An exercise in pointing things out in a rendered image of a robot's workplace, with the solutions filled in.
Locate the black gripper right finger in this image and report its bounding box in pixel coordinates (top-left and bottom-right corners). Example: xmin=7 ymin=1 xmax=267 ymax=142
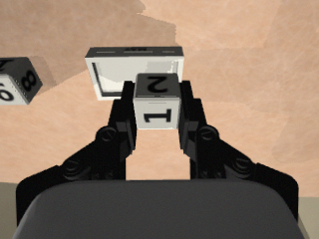
xmin=178 ymin=81 xmax=299 ymax=224

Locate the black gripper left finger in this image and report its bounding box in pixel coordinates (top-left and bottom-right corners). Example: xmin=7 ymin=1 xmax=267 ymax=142
xmin=16 ymin=81 xmax=137 ymax=227

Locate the white number cube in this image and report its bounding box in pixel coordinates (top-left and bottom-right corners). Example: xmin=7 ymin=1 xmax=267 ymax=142
xmin=133 ymin=73 xmax=181 ymax=129
xmin=0 ymin=57 xmax=43 ymax=106

